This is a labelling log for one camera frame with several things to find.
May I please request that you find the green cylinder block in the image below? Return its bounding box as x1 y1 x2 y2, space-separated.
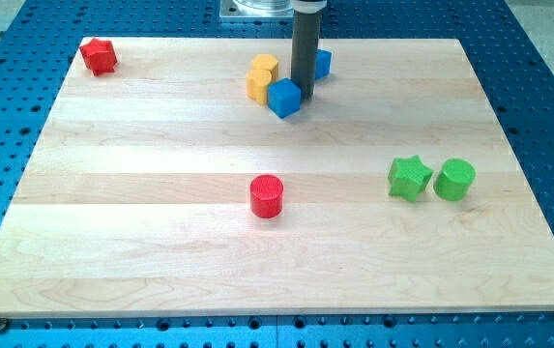
433 159 476 201

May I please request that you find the green star block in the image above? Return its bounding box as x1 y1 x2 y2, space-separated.
388 155 433 202

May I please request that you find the yellow heart block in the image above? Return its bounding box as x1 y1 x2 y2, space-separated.
246 70 272 105

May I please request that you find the blue cube block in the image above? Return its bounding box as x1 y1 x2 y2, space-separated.
268 78 302 119

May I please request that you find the red star block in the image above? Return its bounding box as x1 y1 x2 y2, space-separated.
79 38 117 76

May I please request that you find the blue triangle block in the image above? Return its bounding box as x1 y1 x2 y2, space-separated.
315 49 332 80

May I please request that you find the light wooden board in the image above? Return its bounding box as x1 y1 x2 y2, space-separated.
0 38 554 318

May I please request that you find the yellow hexagon block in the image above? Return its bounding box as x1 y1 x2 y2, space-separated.
251 53 279 82

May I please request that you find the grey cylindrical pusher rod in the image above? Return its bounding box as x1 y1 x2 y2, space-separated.
290 9 321 101

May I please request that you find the red cylinder block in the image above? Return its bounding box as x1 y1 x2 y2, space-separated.
249 174 284 218

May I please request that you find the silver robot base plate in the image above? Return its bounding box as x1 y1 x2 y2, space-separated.
219 0 293 22

